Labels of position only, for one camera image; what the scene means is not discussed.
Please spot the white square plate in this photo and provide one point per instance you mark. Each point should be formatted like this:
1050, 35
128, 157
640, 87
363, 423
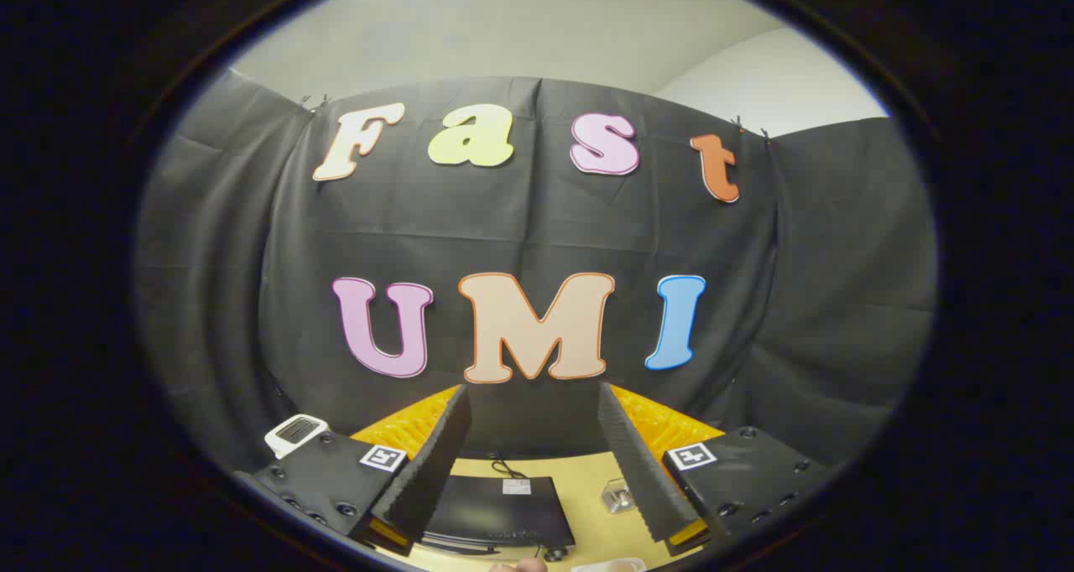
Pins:
608, 565

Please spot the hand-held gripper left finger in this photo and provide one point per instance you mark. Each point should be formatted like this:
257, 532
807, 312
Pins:
436, 463

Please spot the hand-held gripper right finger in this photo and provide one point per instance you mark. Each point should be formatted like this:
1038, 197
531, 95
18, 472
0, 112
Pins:
638, 471

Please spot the white pop-up toaster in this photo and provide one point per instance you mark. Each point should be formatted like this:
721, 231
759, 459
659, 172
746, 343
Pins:
294, 434

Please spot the black toaster oven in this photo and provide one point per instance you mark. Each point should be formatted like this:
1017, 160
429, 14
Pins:
495, 513

